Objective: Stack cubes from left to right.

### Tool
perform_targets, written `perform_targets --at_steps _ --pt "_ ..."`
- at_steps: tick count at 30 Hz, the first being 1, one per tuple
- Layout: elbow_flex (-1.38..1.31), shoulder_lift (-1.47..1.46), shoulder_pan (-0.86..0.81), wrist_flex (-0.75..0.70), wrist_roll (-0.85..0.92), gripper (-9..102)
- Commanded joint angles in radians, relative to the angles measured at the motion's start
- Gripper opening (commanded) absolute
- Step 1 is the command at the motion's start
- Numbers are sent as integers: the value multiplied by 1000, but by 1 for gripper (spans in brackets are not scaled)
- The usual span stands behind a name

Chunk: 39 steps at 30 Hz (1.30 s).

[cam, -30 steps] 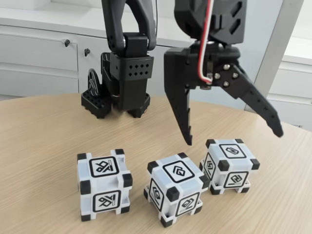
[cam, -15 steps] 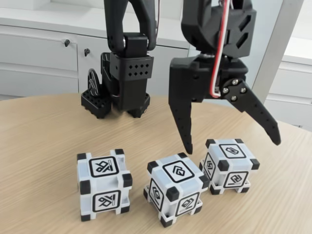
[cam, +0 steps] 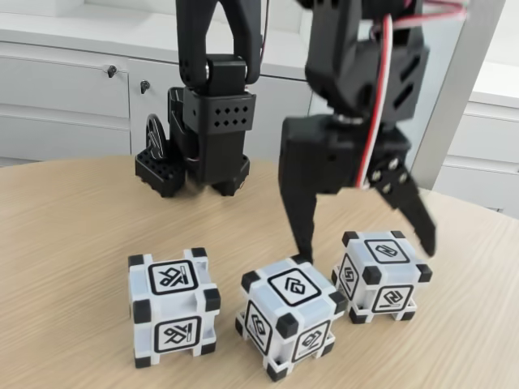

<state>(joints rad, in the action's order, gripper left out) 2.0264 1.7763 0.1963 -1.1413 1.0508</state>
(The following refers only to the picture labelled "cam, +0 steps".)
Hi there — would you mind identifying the wide white drawer cabinet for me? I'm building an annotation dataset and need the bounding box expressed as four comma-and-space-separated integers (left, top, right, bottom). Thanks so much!
0, 11, 317, 168

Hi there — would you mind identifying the red white servo cable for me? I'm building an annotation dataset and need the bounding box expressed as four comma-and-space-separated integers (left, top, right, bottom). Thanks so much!
358, 0, 471, 191

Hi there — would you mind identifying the narrow white drawer cabinet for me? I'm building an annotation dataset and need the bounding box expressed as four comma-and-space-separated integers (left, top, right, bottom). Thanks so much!
431, 87, 519, 214

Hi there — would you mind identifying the grey metal post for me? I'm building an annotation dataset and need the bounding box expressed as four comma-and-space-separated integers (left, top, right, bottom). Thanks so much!
413, 0, 508, 190

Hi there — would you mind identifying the black round disc with logo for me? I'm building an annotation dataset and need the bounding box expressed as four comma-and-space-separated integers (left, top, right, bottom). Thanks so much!
145, 114, 167, 161

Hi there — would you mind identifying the white cube lightning print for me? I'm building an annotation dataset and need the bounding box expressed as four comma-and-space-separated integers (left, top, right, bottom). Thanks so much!
330, 229, 433, 325

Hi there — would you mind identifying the white cube crossed tools print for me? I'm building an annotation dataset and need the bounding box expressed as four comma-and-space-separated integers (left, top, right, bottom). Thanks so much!
127, 246, 222, 370

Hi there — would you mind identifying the white cube nested houses print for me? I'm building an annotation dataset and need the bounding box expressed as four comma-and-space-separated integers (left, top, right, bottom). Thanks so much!
234, 257, 349, 384

